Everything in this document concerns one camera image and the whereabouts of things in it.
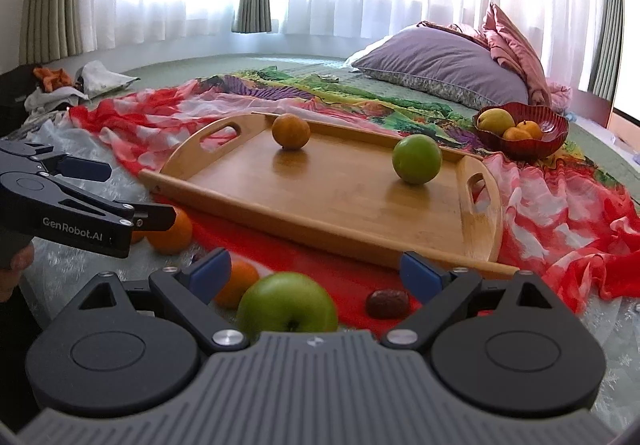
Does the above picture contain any red glass bowl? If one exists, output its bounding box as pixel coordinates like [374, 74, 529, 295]
[472, 102, 570, 160]

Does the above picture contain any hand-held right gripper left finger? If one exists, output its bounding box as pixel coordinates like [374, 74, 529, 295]
[75, 248, 249, 356]

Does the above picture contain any dark red date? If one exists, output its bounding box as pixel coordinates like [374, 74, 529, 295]
[365, 289, 411, 318]

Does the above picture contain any translucent patterned sheet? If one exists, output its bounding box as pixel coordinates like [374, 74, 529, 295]
[20, 118, 640, 426]

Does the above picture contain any wooden tray with handles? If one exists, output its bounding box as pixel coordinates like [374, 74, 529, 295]
[137, 111, 521, 276]

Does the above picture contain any red multicoloured scarf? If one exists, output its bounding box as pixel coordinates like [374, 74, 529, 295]
[67, 66, 640, 316]

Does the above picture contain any yellow pear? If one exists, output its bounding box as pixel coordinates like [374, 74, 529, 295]
[477, 108, 516, 133]

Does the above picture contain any round green fruit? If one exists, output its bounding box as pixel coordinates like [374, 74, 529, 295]
[391, 134, 444, 186]

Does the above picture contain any pink cloth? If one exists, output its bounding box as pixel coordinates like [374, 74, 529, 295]
[547, 80, 573, 108]

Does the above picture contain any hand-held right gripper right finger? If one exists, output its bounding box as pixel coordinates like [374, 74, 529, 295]
[381, 251, 568, 355]

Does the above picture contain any white cloth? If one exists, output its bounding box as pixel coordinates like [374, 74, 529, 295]
[22, 88, 91, 118]

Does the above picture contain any purple pillow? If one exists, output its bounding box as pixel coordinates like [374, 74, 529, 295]
[350, 24, 531, 108]

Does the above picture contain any pile of clothes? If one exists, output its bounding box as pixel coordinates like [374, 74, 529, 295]
[75, 60, 141, 98]

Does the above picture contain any pink satin pillow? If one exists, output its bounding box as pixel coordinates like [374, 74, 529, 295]
[481, 2, 553, 107]

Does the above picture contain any orange cloth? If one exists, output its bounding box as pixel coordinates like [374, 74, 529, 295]
[32, 66, 76, 93]

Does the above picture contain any person's left hand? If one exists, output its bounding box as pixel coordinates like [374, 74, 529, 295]
[0, 241, 36, 303]

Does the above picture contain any wooden bed frame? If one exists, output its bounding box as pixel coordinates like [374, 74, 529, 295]
[565, 88, 616, 131]

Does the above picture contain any green apple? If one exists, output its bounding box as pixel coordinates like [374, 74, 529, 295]
[236, 271, 340, 337]

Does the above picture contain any brownish orange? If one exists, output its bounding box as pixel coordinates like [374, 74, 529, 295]
[271, 113, 311, 151]

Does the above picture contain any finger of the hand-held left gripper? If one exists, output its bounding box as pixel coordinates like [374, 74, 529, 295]
[49, 154, 112, 182]
[116, 203, 176, 231]

